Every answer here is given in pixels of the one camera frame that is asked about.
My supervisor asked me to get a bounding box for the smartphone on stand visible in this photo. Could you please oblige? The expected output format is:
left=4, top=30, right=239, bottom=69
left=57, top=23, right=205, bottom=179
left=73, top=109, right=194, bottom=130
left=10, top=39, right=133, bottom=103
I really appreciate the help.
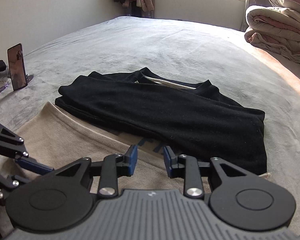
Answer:
left=7, top=43, right=28, bottom=91

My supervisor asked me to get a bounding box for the folded beige pink quilt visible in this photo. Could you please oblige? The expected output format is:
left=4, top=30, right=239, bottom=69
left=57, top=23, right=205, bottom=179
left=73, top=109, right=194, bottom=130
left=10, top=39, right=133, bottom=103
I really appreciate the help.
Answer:
left=244, top=5, right=300, bottom=64

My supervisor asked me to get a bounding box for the beige and black sweatshirt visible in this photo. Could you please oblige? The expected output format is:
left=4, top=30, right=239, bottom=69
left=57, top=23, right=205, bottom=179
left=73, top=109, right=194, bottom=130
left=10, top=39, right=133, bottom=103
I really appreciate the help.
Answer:
left=18, top=68, right=267, bottom=188

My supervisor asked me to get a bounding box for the grey fleece bed blanket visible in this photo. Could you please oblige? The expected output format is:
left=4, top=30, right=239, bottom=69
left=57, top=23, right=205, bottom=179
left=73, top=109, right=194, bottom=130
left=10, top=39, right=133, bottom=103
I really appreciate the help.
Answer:
left=0, top=17, right=300, bottom=234

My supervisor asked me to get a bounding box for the black phone stand base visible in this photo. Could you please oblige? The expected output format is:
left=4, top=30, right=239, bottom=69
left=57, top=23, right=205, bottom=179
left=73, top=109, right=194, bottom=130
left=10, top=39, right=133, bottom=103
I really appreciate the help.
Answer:
left=26, top=74, right=34, bottom=83

